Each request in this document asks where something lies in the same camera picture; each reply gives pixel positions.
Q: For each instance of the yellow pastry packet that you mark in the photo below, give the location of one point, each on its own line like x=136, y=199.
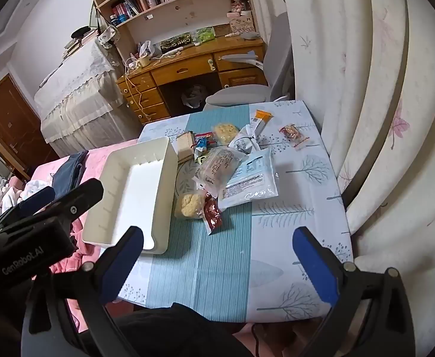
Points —
x=225, y=132

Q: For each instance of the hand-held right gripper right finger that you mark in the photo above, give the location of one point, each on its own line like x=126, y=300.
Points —
x=314, y=266

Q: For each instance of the white plastic box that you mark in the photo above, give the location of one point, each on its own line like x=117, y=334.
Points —
x=143, y=178

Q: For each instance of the white patterned clothing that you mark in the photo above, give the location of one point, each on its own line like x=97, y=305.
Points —
x=31, y=187

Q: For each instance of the orange white snack packet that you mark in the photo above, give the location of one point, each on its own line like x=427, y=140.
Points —
x=261, y=119

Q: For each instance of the red snack packet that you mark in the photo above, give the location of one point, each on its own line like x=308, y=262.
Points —
x=213, y=214

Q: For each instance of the dark flat packet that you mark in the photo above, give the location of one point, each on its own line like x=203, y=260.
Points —
x=176, y=41

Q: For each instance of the trash bin with bag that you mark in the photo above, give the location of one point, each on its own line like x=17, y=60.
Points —
x=194, y=95

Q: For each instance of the white floral curtain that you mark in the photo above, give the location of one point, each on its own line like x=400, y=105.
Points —
x=370, y=119

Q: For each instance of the blue candy wrapper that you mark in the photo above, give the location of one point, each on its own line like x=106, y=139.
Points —
x=202, y=145

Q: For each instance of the navy cloth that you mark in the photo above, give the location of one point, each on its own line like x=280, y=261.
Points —
x=68, y=171

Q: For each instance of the clear bread packet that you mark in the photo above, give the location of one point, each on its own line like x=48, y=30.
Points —
x=217, y=165

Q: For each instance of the wooden desk with drawers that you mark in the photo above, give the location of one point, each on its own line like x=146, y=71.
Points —
x=187, y=67

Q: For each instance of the doll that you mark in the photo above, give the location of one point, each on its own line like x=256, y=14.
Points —
x=238, y=2

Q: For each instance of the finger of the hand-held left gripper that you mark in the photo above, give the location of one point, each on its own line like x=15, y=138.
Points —
x=31, y=201
x=79, y=198

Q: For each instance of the grey office chair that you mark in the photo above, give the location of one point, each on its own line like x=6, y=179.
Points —
x=280, y=52

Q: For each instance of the pink blanket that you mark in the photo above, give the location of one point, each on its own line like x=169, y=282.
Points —
x=102, y=148

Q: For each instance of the wooden bookshelf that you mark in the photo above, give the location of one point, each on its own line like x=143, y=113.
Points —
x=165, y=11

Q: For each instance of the brown snack box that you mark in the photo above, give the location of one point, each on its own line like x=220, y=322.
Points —
x=184, y=147

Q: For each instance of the brown wooden door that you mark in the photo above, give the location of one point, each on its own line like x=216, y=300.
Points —
x=9, y=119

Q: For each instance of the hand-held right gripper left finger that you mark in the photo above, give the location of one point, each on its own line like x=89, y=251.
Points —
x=126, y=260

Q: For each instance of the pink robe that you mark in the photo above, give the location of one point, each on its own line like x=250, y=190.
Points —
x=65, y=264

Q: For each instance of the green packet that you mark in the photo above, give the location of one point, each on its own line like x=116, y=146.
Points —
x=205, y=33

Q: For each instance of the lace furniture cover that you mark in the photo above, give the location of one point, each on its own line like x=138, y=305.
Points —
x=79, y=93

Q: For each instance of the small red candy packet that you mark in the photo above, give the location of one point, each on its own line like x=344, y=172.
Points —
x=293, y=134

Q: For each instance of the tree print tablecloth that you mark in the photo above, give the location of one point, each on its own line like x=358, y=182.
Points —
x=210, y=267

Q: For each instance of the white plastic bag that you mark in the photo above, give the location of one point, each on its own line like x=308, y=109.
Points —
x=146, y=49

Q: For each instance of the large white clear packet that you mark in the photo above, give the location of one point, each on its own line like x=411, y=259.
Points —
x=254, y=182

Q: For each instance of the yellow bun packet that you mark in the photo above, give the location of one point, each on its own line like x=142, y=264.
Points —
x=189, y=204

